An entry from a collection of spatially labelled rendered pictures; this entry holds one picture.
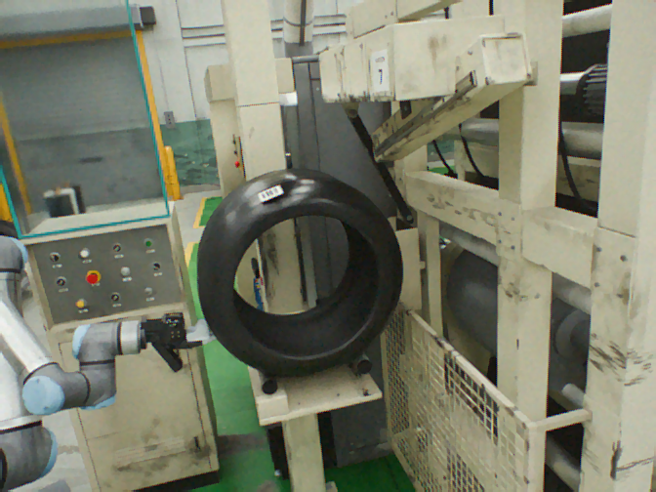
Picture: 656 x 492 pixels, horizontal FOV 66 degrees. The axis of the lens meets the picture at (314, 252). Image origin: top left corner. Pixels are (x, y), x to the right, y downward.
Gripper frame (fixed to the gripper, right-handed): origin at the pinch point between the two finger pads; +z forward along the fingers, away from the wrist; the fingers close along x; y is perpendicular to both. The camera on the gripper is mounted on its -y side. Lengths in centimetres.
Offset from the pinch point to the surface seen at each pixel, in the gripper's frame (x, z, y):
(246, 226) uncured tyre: -11.7, 8.4, 35.1
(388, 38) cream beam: -33, 35, 77
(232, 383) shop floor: 149, 13, -103
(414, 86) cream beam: -35, 40, 68
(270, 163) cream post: 27, 20, 46
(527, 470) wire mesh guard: -60, 60, -6
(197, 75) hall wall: 913, 7, 117
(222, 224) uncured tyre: -8.0, 2.6, 35.1
